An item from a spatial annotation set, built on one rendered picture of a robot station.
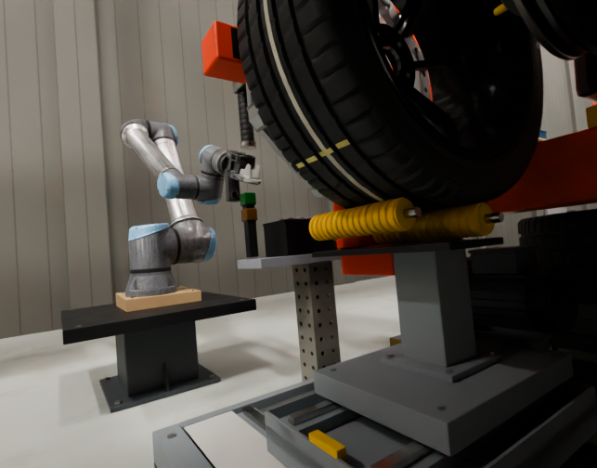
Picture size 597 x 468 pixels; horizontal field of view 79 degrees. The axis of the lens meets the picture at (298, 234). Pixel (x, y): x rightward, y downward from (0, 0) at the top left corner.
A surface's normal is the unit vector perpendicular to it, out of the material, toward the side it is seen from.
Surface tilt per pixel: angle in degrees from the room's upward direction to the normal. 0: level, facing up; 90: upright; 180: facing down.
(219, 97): 90
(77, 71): 90
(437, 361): 90
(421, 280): 90
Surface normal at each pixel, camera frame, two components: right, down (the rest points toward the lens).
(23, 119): 0.55, -0.08
